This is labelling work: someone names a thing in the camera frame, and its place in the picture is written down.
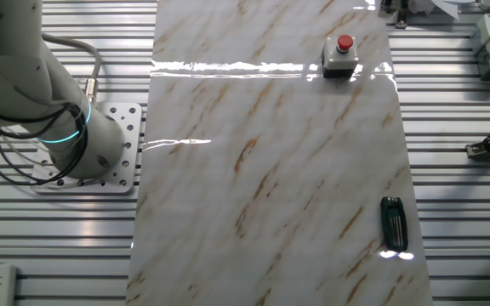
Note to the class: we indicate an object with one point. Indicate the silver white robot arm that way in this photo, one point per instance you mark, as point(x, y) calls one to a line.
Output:
point(15, 64)

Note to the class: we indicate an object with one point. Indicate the white marble pattern mat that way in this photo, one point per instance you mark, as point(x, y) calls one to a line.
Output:
point(270, 170)

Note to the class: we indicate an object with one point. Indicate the dark green hex key set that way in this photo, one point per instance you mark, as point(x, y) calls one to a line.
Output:
point(394, 225)

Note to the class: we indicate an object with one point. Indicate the crumpled white paper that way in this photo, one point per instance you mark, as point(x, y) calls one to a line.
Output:
point(436, 6)

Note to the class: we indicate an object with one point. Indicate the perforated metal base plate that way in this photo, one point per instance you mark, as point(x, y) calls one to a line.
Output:
point(131, 127)

